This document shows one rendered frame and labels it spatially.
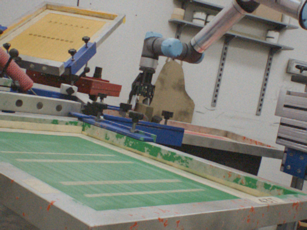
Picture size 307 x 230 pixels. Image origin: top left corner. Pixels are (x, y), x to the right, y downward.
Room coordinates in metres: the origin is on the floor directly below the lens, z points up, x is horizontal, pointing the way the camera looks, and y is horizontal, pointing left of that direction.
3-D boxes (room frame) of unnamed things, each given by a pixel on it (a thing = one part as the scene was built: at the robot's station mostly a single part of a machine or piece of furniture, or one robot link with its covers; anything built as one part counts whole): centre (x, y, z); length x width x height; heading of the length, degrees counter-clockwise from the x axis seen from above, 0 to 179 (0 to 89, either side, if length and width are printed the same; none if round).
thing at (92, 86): (3.02, 0.55, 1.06); 0.61 x 0.46 x 0.12; 166
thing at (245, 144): (1.94, -0.12, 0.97); 0.79 x 0.58 x 0.04; 106
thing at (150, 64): (1.86, 0.06, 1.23); 0.08 x 0.08 x 0.05
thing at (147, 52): (1.86, 0.06, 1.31); 0.09 x 0.08 x 0.11; 39
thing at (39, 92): (1.78, 0.41, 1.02); 0.17 x 0.06 x 0.05; 106
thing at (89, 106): (1.47, 0.21, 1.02); 0.07 x 0.06 x 0.07; 106
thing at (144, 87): (1.85, 0.06, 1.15); 0.09 x 0.08 x 0.12; 16
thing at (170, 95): (3.97, -0.10, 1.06); 0.53 x 0.07 x 1.05; 106
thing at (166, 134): (1.60, 0.03, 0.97); 0.30 x 0.05 x 0.07; 106
